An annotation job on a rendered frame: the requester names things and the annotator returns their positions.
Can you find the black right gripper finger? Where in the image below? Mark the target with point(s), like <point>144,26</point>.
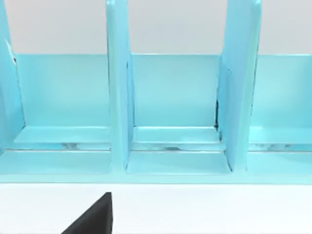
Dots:
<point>100,217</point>

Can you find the light blue rack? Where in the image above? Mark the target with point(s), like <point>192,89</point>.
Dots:
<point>175,97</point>

